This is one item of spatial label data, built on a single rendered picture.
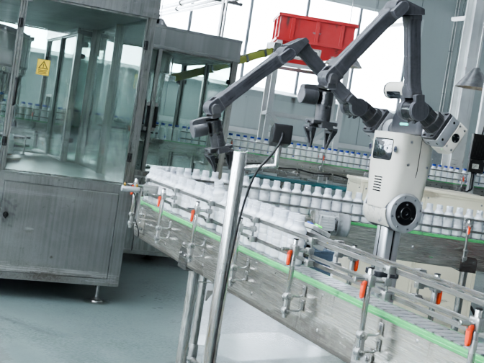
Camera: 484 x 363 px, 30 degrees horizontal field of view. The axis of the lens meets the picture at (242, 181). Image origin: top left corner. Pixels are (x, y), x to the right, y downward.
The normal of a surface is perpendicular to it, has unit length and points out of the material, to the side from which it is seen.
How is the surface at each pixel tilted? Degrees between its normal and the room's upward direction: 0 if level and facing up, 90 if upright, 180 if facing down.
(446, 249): 90
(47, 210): 90
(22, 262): 90
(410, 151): 90
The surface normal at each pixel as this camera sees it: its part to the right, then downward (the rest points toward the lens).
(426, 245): 0.07, 0.07
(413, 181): 0.34, 0.29
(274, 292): -0.91, -0.11
